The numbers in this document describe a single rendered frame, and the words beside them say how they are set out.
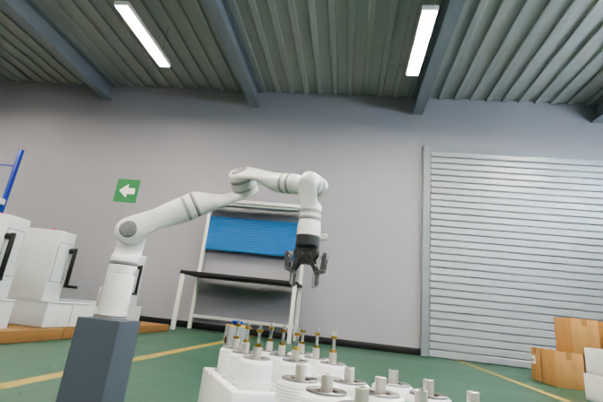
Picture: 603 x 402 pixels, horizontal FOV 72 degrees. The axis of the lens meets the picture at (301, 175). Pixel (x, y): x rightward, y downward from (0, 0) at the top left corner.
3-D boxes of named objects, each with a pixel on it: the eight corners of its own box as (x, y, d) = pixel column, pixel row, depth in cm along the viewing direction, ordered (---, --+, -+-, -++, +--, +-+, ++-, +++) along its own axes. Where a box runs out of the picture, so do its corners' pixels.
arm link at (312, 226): (328, 241, 134) (330, 222, 136) (318, 234, 124) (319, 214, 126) (302, 240, 137) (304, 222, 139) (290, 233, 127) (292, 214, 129)
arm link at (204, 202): (255, 187, 160) (193, 214, 153) (248, 165, 157) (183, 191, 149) (263, 195, 152) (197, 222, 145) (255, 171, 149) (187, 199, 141)
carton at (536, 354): (563, 382, 411) (561, 350, 421) (575, 386, 389) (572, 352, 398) (531, 378, 416) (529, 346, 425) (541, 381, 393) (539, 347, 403)
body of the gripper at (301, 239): (292, 231, 127) (288, 261, 124) (318, 231, 124) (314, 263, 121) (300, 236, 134) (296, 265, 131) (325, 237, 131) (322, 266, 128)
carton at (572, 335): (601, 355, 365) (598, 319, 374) (573, 353, 367) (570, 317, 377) (582, 353, 393) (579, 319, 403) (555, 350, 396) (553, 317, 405)
